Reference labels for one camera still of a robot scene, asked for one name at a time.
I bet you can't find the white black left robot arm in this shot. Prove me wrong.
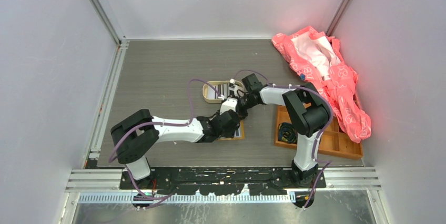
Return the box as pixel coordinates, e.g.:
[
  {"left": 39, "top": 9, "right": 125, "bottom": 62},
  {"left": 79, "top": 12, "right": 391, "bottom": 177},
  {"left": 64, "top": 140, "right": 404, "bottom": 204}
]
[{"left": 108, "top": 109, "right": 241, "bottom": 189}]

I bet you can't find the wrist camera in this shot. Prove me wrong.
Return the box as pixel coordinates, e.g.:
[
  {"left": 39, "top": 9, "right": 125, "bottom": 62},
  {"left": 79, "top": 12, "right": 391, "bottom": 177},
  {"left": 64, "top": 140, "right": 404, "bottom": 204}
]
[
  {"left": 228, "top": 79, "right": 245, "bottom": 97},
  {"left": 218, "top": 97, "right": 238, "bottom": 115}
]

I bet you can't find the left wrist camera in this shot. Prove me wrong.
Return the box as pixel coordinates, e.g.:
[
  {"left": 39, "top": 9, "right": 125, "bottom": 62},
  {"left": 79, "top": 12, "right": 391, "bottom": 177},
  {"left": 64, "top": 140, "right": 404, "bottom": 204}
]
[{"left": 218, "top": 97, "right": 238, "bottom": 115}]

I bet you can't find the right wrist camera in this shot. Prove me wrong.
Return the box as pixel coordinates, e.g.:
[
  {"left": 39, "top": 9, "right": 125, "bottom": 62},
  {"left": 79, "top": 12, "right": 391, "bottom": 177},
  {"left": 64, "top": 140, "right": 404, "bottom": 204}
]
[{"left": 228, "top": 79, "right": 245, "bottom": 97}]

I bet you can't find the pink white garment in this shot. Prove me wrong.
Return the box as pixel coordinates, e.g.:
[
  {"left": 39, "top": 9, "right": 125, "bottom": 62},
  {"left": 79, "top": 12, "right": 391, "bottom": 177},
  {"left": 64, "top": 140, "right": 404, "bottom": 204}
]
[{"left": 271, "top": 26, "right": 372, "bottom": 143}]

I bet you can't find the dark rolled tie front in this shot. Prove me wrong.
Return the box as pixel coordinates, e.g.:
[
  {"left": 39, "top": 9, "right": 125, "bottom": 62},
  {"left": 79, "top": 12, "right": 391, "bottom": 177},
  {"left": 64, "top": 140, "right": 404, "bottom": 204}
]
[{"left": 277, "top": 122, "right": 297, "bottom": 144}]

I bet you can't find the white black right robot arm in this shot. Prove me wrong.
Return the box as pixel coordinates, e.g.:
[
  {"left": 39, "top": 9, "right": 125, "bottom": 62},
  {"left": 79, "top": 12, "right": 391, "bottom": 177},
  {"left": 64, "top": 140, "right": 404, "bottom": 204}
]
[{"left": 235, "top": 74, "right": 333, "bottom": 188}]

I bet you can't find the wooden compartment organizer box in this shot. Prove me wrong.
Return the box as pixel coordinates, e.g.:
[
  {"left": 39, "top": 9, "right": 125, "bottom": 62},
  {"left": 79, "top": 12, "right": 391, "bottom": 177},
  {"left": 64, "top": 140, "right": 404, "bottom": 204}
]
[{"left": 274, "top": 106, "right": 363, "bottom": 160}]

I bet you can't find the stack of cards in tray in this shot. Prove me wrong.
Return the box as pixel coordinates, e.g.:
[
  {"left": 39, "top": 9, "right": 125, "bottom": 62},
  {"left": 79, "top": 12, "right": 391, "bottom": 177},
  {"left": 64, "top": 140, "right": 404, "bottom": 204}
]
[{"left": 205, "top": 84, "right": 228, "bottom": 101}]

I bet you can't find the beige oval card tray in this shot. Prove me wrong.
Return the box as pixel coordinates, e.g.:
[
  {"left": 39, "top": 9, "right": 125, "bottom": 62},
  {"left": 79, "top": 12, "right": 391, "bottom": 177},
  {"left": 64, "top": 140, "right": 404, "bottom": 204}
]
[{"left": 202, "top": 79, "right": 245, "bottom": 104}]

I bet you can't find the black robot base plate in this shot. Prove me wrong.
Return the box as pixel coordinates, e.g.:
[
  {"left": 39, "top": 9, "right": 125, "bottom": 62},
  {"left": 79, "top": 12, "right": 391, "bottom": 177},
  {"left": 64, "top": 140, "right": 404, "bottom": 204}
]
[{"left": 119, "top": 167, "right": 327, "bottom": 196}]

